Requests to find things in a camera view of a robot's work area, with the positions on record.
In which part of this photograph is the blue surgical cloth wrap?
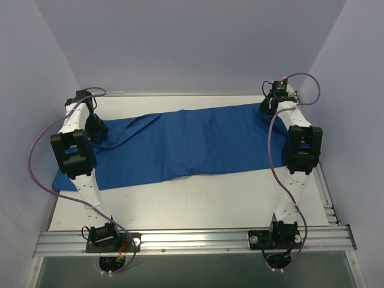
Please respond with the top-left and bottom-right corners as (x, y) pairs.
(51, 101), (322, 191)

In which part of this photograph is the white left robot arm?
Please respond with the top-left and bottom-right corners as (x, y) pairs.
(50, 89), (121, 251)

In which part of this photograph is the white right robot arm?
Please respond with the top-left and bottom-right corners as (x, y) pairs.
(259, 96), (323, 248)

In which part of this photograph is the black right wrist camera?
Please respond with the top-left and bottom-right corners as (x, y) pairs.
(269, 80), (289, 98)

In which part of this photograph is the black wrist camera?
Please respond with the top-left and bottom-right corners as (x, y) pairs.
(269, 80), (289, 98)
(74, 89), (92, 101)

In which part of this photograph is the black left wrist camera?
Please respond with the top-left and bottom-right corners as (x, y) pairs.
(74, 89), (92, 101)

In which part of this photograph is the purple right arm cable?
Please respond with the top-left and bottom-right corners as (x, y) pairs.
(266, 72), (321, 269)

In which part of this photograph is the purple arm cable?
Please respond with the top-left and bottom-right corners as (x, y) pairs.
(27, 87), (137, 273)
(266, 72), (321, 269)

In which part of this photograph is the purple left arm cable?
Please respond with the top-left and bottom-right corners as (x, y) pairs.
(27, 87), (137, 273)

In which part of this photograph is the aluminium back rail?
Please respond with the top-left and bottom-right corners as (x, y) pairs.
(104, 91), (263, 97)

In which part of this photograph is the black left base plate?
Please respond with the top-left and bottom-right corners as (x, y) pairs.
(85, 232), (142, 253)

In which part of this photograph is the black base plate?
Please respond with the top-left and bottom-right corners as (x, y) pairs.
(85, 232), (142, 253)
(247, 230), (302, 250)

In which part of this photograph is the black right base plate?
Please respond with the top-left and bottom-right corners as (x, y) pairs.
(247, 230), (302, 250)

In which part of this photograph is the aluminium frame rail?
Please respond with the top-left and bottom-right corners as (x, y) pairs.
(33, 226), (357, 257)

